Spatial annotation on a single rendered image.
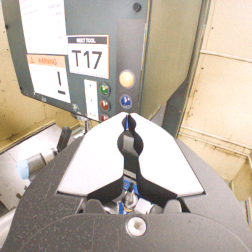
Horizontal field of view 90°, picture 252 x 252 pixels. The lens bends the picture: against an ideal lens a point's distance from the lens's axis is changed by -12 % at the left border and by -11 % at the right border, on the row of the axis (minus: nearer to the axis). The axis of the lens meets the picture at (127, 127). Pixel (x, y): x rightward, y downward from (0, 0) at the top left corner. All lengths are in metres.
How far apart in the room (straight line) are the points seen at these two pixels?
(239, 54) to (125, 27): 1.08
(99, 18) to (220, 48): 1.06
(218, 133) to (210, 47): 0.70
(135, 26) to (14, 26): 0.36
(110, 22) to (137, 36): 0.05
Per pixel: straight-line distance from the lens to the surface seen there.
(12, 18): 0.51
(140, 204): 0.62
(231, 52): 1.25
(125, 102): 0.25
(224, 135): 1.43
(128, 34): 0.24
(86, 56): 0.29
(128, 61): 0.24
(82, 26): 0.30
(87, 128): 0.69
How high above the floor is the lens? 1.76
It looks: 33 degrees down
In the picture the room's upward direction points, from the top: 4 degrees clockwise
